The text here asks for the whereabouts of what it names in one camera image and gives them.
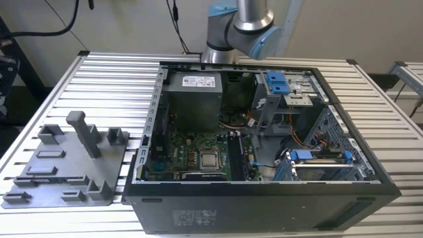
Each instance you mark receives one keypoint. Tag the silver CPU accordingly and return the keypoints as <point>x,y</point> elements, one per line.
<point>208,160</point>

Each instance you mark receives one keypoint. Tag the grey metal drive cage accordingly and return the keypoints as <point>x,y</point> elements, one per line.
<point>299,99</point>

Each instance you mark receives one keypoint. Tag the grey parts rack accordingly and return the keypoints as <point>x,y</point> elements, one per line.
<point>76,168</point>

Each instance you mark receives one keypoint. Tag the black case fan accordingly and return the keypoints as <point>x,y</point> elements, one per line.
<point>307,121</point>

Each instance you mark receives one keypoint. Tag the slatted metal side table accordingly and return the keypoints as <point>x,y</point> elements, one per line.
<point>410,74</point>

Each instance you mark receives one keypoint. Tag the black graphics card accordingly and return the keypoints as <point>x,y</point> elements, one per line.
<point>204,176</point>

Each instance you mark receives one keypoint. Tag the black open PC case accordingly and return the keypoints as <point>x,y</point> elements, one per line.
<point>231,210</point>

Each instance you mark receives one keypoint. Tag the grey power supply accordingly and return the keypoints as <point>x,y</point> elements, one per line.
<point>195,109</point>

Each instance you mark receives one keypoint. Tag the black slanted stand post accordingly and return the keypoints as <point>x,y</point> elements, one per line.
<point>23,57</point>

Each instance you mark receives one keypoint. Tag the green motherboard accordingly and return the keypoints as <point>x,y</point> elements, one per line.
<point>184,151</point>

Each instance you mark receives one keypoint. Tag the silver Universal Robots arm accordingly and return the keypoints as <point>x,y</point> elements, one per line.
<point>244,15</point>

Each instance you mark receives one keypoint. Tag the blue disk carrier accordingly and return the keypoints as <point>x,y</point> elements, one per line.
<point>300,155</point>

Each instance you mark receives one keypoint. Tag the black table corner cap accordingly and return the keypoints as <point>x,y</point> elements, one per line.
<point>352,62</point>
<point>83,53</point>

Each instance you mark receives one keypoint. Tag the black bulky floor object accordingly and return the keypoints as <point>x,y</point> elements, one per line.
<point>29,104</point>

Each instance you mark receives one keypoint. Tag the blue drive cage latch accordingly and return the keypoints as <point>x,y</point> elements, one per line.
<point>275,81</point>

